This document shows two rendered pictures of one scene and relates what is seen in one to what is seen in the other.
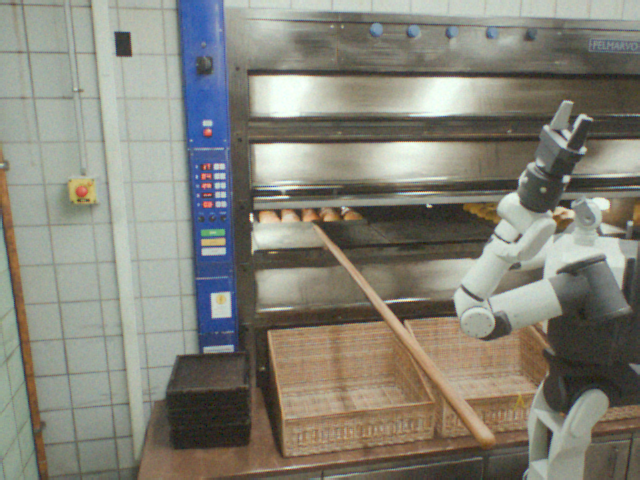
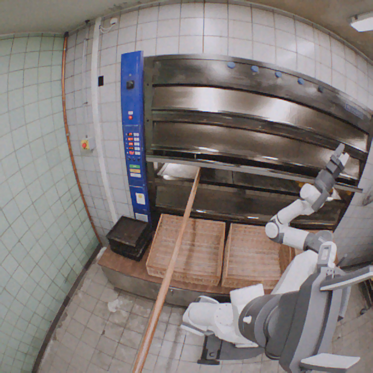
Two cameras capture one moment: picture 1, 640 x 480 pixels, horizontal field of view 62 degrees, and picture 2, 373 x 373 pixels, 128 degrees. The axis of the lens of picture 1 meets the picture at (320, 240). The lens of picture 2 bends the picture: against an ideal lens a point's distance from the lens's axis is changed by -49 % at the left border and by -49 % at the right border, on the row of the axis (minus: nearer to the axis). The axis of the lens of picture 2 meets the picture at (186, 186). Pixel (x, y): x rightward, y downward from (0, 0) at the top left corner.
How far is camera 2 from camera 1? 1.12 m
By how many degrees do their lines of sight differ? 26
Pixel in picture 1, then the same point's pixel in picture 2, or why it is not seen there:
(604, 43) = (350, 108)
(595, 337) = not seen: hidden behind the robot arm
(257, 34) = (160, 66)
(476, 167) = (286, 154)
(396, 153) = (240, 136)
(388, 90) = (237, 99)
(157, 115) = (111, 109)
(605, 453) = not seen: hidden behind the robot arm
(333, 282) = (196, 198)
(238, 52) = (148, 76)
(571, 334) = not seen: hidden behind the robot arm
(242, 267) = (150, 183)
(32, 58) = (74, 93)
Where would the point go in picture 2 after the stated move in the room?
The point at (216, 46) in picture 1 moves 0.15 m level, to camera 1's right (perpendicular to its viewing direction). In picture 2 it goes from (135, 75) to (155, 72)
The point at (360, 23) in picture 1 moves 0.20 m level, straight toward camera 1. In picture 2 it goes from (221, 60) to (211, 54)
